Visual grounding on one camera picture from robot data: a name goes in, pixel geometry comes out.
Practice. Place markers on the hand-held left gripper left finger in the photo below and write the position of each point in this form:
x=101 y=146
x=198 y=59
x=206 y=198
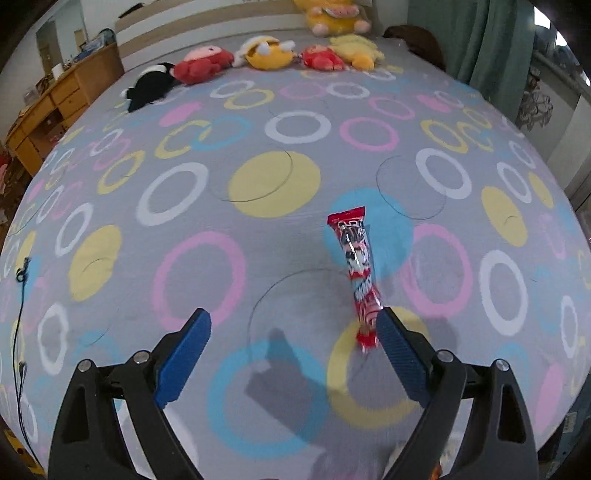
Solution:
x=184 y=360

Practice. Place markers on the striped beige headboard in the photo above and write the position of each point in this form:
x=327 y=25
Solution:
x=207 y=23

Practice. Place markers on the blue box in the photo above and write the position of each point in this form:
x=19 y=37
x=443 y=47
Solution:
x=98 y=40

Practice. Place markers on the red snack packet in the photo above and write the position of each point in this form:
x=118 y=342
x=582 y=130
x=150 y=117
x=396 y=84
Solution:
x=355 y=263

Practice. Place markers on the green curtain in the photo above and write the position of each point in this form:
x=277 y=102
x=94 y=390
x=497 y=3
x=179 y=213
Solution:
x=489 y=46

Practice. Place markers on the black plush toy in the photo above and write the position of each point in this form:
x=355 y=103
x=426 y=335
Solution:
x=147 y=87

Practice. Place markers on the grey blanket with coloured rings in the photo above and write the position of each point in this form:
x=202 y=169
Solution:
x=277 y=230

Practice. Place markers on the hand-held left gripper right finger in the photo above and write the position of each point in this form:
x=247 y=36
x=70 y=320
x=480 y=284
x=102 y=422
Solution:
x=400 y=360

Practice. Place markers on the grey patterned cloth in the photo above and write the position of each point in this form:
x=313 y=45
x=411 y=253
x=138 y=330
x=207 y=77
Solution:
x=535 y=104

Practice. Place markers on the yellow duck plush toy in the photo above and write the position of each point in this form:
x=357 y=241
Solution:
x=358 y=51

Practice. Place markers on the small red plush toy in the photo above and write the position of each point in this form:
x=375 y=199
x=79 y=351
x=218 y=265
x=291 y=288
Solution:
x=321 y=58

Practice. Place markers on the wooden desk with drawers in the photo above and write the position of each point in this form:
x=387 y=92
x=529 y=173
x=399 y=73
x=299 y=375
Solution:
x=64 y=99

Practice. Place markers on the yellow and white plush toy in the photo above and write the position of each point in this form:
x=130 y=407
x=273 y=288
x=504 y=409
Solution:
x=265 y=54

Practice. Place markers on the large yellow plush toy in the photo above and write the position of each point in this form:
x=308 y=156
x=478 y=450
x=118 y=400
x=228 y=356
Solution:
x=332 y=16

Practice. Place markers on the brown chair back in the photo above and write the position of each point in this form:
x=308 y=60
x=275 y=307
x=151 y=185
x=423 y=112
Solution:
x=418 y=42

